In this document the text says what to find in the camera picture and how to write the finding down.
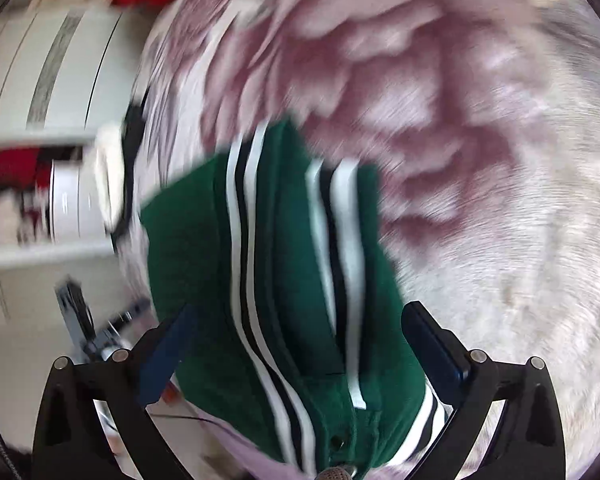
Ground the green sweater with white stripes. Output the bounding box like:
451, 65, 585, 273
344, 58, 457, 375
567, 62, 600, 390
139, 119, 453, 479

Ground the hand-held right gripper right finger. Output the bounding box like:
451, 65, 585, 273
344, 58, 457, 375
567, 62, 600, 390
401, 301, 567, 480

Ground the red folded cloth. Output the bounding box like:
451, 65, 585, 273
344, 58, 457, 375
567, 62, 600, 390
0, 147, 51, 211

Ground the cream and black object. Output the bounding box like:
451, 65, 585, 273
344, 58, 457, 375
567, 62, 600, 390
87, 102, 148, 238

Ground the white shelf unit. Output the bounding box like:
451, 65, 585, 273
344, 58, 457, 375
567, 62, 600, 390
0, 0, 148, 273

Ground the black device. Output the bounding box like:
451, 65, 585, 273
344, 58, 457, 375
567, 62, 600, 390
55, 280, 153, 361

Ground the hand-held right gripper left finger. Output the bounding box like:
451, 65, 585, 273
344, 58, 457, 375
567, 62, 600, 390
32, 304, 202, 480

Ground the pink floral blanket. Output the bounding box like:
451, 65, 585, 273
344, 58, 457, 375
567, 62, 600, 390
115, 0, 600, 480

